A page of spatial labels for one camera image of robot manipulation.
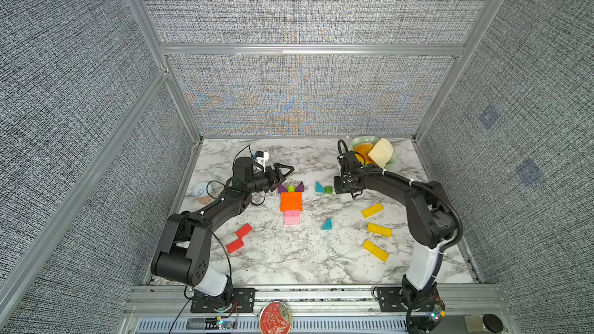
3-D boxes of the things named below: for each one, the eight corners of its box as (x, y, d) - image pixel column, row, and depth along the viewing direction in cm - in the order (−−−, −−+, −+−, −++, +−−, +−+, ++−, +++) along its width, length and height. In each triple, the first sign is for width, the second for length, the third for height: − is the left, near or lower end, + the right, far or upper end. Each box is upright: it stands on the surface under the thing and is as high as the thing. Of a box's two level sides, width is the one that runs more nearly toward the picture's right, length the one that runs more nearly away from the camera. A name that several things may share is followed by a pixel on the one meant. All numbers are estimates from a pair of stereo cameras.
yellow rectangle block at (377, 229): (366, 231, 91) (368, 228, 89) (367, 224, 92) (369, 222, 91) (391, 237, 89) (393, 235, 87) (391, 231, 91) (393, 229, 89)
